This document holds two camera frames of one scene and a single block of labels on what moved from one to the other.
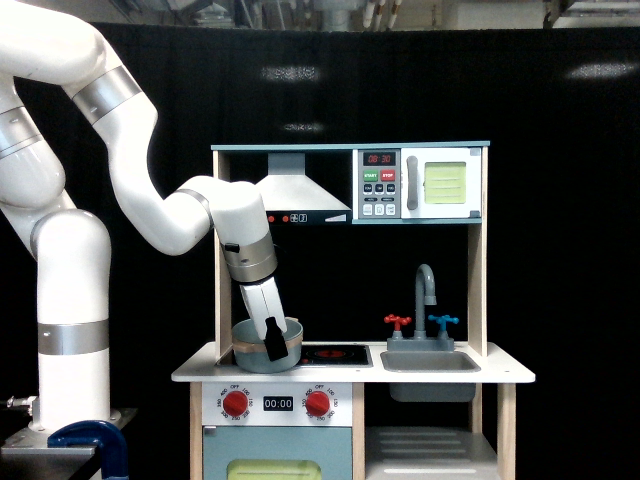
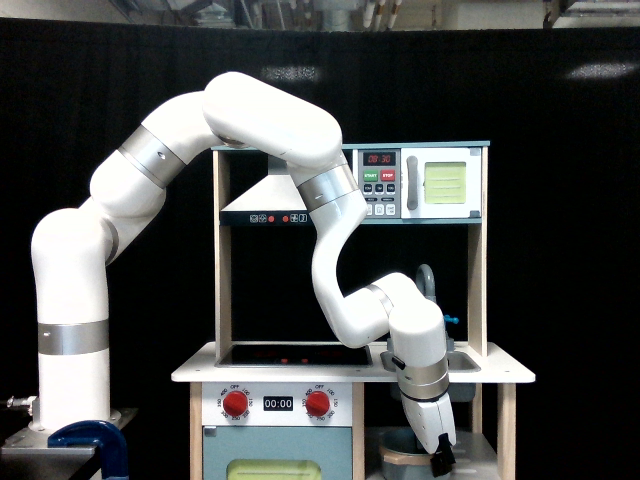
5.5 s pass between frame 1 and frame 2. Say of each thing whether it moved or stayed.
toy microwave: stayed
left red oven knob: stayed
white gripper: moved
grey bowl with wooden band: moved
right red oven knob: stayed
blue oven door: stayed
